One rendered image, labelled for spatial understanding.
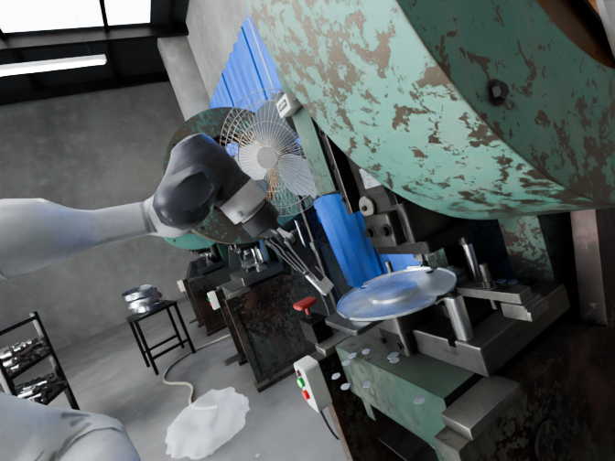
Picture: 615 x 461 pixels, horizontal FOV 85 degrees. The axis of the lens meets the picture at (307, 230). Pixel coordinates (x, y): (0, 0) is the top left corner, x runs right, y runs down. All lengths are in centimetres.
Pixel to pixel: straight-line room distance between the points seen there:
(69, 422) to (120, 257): 662
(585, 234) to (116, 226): 98
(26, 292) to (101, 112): 344
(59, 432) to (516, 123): 72
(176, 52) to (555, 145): 625
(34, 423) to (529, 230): 99
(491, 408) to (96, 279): 700
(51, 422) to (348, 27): 65
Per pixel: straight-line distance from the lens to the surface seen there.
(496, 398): 72
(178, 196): 60
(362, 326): 73
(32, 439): 66
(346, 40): 35
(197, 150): 64
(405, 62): 32
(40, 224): 59
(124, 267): 727
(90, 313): 739
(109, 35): 629
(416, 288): 83
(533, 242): 95
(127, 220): 70
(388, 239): 81
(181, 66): 638
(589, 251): 98
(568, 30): 68
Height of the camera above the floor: 107
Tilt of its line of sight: 5 degrees down
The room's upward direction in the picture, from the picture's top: 19 degrees counter-clockwise
